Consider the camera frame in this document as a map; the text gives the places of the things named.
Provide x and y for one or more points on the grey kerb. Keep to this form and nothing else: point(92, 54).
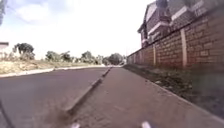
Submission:
point(87, 90)

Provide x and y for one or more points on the brick building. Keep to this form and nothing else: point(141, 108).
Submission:
point(156, 20)

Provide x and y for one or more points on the robot's own part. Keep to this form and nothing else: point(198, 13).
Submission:
point(75, 125)
point(145, 125)

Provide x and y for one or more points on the grey asphalt road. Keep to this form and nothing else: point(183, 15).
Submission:
point(36, 96)

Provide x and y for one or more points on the brown brick wall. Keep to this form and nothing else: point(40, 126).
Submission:
point(203, 43)

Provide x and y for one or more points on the dry grass verge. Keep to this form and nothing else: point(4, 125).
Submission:
point(23, 66)

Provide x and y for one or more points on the row of trees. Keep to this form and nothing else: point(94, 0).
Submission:
point(86, 57)

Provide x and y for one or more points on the weedy dirt strip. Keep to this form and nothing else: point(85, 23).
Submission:
point(180, 81)

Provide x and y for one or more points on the red brick path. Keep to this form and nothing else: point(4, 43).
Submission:
point(133, 100)

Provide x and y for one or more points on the pale kerb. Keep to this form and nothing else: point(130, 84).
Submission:
point(36, 71)

